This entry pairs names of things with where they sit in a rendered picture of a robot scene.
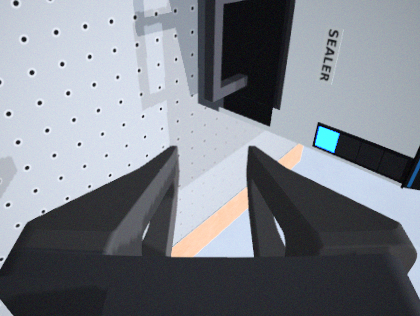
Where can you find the grey base plate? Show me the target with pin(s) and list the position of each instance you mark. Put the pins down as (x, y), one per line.
(91, 90)

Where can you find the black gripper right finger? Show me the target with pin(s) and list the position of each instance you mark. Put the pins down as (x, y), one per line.
(315, 220)

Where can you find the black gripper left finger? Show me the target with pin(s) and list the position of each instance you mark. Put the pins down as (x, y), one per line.
(113, 217)

